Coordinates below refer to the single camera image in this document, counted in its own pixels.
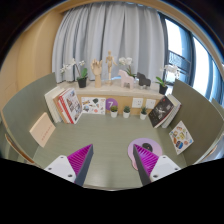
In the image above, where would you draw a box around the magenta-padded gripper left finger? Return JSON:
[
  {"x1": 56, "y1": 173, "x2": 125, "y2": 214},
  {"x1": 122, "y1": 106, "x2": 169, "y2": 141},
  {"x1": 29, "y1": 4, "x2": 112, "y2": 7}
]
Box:
[{"x1": 44, "y1": 143, "x2": 95, "y2": 187}]

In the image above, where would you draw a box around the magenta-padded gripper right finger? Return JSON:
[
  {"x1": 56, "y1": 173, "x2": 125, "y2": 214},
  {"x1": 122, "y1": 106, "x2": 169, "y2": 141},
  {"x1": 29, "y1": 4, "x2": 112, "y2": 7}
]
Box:
[{"x1": 132, "y1": 143, "x2": 181, "y2": 187}]

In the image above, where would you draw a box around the black computer mouse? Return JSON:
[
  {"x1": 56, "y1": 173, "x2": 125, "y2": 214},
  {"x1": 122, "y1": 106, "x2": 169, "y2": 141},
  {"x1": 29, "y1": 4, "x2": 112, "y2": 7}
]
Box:
[{"x1": 141, "y1": 142, "x2": 154, "y2": 153}]

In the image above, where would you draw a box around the purple round mouse pad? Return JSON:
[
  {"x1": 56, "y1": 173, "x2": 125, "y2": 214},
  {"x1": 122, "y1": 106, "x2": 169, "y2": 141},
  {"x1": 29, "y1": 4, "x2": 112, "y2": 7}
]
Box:
[{"x1": 127, "y1": 137, "x2": 164, "y2": 171}]

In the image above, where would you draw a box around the food sticker sheet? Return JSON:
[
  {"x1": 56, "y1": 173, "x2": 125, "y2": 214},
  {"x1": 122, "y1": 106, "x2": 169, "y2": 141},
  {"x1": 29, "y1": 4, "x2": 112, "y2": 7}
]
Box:
[{"x1": 168, "y1": 120, "x2": 195, "y2": 156}]

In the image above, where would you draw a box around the small plant in white pot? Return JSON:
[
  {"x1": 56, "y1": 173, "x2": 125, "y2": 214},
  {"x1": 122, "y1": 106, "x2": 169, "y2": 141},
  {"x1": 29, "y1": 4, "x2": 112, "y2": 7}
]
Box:
[
  {"x1": 139, "y1": 106, "x2": 148, "y2": 121},
  {"x1": 109, "y1": 105, "x2": 119, "y2": 119},
  {"x1": 122, "y1": 105, "x2": 131, "y2": 119}
]

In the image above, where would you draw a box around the red-spined book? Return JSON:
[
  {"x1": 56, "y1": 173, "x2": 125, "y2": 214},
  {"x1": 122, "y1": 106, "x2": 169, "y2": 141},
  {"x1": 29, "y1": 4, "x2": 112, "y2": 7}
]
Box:
[{"x1": 57, "y1": 94, "x2": 73, "y2": 125}]

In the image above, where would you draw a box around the black book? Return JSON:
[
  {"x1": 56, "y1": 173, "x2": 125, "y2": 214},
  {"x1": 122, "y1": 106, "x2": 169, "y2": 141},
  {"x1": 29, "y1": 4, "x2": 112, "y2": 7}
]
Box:
[{"x1": 147, "y1": 95, "x2": 175, "y2": 129}]

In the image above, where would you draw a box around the white books stack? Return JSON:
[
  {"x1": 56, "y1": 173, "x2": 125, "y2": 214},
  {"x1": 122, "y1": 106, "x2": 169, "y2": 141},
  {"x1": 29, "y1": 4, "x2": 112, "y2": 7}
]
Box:
[{"x1": 161, "y1": 94, "x2": 183, "y2": 130}]

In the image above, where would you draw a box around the book with picture cover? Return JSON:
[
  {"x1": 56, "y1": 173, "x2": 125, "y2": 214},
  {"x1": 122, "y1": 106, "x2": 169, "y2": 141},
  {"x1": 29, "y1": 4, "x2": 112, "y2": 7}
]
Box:
[{"x1": 59, "y1": 87, "x2": 83, "y2": 125}]

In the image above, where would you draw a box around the thick white book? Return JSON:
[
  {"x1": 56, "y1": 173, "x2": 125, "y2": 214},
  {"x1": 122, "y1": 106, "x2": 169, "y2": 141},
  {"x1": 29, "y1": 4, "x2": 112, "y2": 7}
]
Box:
[{"x1": 44, "y1": 86, "x2": 66, "y2": 124}]

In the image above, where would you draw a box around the white sticker sheet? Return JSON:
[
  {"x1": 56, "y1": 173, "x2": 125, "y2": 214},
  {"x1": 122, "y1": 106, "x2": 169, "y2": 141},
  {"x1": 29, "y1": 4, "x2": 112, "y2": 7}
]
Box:
[{"x1": 80, "y1": 96, "x2": 107, "y2": 116}]

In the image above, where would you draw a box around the grey-green desk divider panel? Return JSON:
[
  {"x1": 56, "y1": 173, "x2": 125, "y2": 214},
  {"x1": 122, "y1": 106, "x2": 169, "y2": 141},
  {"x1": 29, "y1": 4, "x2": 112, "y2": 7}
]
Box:
[
  {"x1": 171, "y1": 78, "x2": 224, "y2": 167},
  {"x1": 1, "y1": 72, "x2": 58, "y2": 159}
]

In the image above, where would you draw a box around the white orchid in black pot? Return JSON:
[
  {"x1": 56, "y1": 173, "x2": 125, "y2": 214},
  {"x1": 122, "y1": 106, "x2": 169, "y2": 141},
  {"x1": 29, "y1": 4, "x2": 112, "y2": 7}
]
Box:
[
  {"x1": 154, "y1": 63, "x2": 181, "y2": 96},
  {"x1": 118, "y1": 56, "x2": 137, "y2": 79},
  {"x1": 59, "y1": 58, "x2": 89, "y2": 89}
]

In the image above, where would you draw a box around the purple round number sign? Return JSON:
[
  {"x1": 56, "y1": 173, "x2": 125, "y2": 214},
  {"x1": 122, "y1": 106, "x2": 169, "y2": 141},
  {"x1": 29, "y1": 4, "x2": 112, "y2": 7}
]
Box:
[{"x1": 105, "y1": 97, "x2": 119, "y2": 112}]

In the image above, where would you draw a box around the black horse figure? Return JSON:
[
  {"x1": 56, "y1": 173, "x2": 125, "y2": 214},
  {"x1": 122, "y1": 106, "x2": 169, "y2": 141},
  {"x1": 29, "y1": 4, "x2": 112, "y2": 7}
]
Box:
[{"x1": 136, "y1": 71, "x2": 152, "y2": 89}]

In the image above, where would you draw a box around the pink horse figure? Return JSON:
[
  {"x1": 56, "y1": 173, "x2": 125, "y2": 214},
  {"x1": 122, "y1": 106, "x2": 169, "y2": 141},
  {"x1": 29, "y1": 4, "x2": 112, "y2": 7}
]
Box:
[{"x1": 118, "y1": 69, "x2": 136, "y2": 90}]

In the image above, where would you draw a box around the wooden hand model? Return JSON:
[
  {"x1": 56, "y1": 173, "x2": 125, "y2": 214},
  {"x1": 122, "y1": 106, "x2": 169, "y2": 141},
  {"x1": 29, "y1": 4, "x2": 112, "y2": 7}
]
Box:
[{"x1": 90, "y1": 59, "x2": 104, "y2": 89}]

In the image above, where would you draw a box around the window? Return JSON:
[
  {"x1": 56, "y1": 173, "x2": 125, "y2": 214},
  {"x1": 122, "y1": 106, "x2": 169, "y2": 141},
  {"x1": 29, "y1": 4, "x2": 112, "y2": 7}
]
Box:
[{"x1": 159, "y1": 13, "x2": 224, "y2": 108}]

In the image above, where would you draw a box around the wooden artist mannequin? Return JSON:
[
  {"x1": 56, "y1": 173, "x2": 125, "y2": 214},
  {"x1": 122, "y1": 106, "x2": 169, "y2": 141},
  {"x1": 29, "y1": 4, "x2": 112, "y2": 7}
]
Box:
[{"x1": 104, "y1": 50, "x2": 118, "y2": 86}]

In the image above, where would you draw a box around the light grey curtain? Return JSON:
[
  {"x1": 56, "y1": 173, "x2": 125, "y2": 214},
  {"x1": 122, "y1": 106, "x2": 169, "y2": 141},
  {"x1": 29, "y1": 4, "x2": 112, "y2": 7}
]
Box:
[{"x1": 51, "y1": 1, "x2": 168, "y2": 84}]

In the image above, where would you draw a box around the white wall outlet plate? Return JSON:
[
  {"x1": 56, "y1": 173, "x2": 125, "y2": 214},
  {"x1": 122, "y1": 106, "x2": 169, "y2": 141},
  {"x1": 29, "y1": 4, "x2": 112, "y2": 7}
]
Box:
[
  {"x1": 131, "y1": 97, "x2": 144, "y2": 109},
  {"x1": 145, "y1": 98, "x2": 157, "y2": 110}
]

